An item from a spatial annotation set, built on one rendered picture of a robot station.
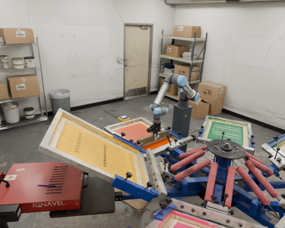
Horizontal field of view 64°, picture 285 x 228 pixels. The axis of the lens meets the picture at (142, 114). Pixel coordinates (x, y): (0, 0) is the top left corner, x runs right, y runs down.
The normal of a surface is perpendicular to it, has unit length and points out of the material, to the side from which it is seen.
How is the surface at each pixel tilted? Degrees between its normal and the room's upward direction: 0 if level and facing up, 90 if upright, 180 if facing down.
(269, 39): 90
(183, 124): 90
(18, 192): 0
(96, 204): 0
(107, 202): 0
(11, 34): 89
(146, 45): 90
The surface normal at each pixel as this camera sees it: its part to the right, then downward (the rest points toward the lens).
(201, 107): 0.41, 0.36
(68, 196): 0.04, -0.92
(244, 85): -0.79, 0.21
